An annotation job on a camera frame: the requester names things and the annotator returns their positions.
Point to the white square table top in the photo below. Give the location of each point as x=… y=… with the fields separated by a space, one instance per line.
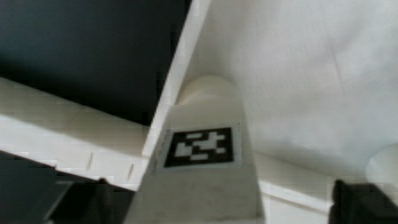
x=305 y=51

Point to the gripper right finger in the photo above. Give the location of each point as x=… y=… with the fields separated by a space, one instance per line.
x=360 y=205

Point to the white U-shaped obstacle fence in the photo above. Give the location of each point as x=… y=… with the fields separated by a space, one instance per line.
x=69 y=136

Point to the white table leg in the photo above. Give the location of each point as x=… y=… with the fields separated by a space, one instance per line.
x=199 y=187
x=382 y=166

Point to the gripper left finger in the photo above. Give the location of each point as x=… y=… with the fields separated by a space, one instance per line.
x=81 y=203

